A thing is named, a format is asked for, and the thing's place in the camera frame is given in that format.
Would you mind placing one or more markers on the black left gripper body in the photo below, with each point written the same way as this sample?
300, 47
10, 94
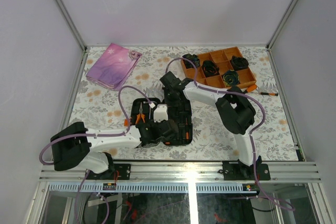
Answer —
154, 125

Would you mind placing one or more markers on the aluminium front rail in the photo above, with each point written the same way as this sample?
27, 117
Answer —
151, 171

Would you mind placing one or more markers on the black rolled tape centre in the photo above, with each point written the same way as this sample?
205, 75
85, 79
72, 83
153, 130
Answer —
209, 68

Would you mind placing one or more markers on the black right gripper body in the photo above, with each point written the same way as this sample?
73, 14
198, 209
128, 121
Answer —
172, 104

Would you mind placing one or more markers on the orange black long-nose pliers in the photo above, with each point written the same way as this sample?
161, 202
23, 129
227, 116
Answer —
140, 116

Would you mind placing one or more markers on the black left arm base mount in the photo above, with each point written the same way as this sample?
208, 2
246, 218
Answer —
121, 172

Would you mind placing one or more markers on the black green rolled tape front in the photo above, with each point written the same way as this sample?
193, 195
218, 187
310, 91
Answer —
230, 78

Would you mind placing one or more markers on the black orange handled screwdriver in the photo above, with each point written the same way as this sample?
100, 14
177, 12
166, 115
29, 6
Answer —
186, 130

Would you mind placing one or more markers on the black plastic tool case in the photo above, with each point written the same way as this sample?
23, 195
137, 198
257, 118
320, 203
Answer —
178, 112

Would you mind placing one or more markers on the purple folded cloth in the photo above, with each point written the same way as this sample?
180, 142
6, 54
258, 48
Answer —
113, 67

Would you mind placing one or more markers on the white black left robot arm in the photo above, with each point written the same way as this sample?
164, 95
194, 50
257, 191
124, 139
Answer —
78, 146

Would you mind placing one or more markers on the orange compartment tray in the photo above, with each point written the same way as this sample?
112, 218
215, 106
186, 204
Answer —
222, 58

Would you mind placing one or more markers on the small black orange screwdriver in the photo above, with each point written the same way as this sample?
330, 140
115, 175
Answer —
268, 94

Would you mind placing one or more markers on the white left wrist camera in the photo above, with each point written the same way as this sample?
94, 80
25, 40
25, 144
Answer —
158, 112

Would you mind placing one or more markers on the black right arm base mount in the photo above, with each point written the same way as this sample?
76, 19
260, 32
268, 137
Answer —
239, 171

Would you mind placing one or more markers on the black rolled tape far right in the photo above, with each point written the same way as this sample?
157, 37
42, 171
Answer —
239, 63

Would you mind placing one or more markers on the black rolled tape far left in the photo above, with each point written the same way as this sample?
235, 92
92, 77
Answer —
191, 60

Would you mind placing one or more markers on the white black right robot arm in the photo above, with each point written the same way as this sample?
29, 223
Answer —
235, 111

